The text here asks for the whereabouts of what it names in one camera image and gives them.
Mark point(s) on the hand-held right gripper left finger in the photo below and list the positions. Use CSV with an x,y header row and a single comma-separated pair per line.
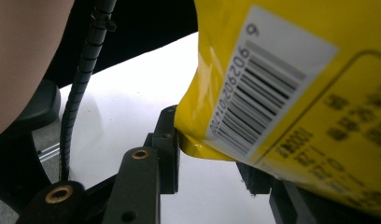
x,y
168,161

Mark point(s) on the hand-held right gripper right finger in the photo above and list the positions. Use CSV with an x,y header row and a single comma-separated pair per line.
x,y
255,182

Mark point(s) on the yellow snack bag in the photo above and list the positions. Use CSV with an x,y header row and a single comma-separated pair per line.
x,y
303,93

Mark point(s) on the silver metal rail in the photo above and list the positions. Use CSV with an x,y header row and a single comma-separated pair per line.
x,y
50,152

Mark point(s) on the black metal frame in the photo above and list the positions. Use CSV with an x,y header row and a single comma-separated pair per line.
x,y
11,161

